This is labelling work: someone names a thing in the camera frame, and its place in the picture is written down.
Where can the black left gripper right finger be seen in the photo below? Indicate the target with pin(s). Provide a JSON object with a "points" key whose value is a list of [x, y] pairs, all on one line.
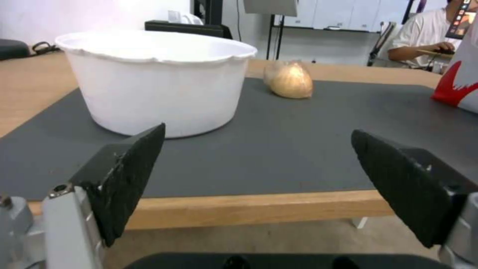
{"points": [[403, 185]]}

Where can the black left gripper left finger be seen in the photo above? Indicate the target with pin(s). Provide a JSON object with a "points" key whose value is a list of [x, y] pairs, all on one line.
{"points": [[123, 179]]}

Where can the white red takeout bag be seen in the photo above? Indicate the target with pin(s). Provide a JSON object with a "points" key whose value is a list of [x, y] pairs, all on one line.
{"points": [[461, 81]]}

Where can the white plastic bowl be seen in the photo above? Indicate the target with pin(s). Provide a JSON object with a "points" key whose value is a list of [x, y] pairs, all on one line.
{"points": [[157, 84]]}

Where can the dark grey table mat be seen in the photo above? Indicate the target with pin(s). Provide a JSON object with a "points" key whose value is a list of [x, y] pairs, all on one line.
{"points": [[254, 134]]}

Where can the black computer mouse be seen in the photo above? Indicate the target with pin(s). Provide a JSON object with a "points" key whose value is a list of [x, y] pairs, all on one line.
{"points": [[446, 51]]}

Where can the person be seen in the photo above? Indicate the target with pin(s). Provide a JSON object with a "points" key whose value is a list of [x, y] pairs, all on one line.
{"points": [[422, 33]]}

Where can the crumpled golden wrapper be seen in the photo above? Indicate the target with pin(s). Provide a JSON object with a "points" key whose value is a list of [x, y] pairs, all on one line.
{"points": [[289, 79]]}

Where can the black box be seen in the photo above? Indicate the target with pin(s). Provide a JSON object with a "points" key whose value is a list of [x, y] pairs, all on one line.
{"points": [[188, 28]]}

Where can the white jug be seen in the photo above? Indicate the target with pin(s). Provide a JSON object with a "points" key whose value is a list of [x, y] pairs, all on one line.
{"points": [[185, 17]]}

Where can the computer monitor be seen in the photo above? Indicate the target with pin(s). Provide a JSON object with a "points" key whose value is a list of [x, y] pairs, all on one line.
{"points": [[463, 19]]}

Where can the white cabinet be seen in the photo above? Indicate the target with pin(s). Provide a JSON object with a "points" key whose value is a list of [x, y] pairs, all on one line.
{"points": [[345, 14]]}

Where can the black metal stand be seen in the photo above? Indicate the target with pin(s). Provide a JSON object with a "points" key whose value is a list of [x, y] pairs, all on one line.
{"points": [[275, 36]]}

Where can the grey panel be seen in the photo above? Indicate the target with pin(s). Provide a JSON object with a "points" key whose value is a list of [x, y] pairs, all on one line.
{"points": [[270, 7]]}

